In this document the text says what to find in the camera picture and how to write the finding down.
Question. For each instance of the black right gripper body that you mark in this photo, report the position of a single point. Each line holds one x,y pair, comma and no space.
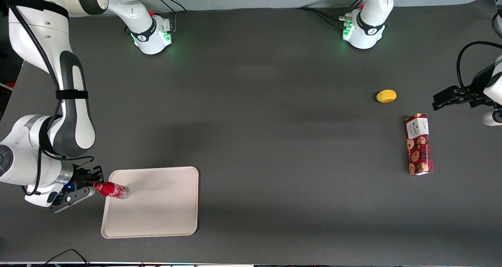
82,175

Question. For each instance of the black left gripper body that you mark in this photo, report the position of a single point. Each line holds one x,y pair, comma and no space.
478,82

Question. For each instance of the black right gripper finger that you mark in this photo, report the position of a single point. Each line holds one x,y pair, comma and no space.
87,184
96,174

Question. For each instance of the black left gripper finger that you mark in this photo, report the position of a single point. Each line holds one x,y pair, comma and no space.
455,91
445,102

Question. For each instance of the red coke bottle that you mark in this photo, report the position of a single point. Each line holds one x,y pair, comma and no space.
113,189

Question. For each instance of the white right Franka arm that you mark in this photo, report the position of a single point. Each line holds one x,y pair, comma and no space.
74,122

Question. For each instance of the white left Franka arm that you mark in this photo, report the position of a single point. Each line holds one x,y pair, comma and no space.
372,12

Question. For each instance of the beige plastic tray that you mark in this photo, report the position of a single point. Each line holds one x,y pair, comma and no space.
157,208

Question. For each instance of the red cookie box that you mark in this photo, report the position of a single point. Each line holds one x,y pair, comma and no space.
419,149

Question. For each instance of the yellow lemon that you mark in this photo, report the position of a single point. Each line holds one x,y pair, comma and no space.
386,96

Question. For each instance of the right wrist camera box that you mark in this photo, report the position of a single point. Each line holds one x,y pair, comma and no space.
70,199

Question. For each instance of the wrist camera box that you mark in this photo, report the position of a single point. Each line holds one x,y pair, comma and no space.
70,199
492,118

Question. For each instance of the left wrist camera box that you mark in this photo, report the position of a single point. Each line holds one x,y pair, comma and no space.
492,118

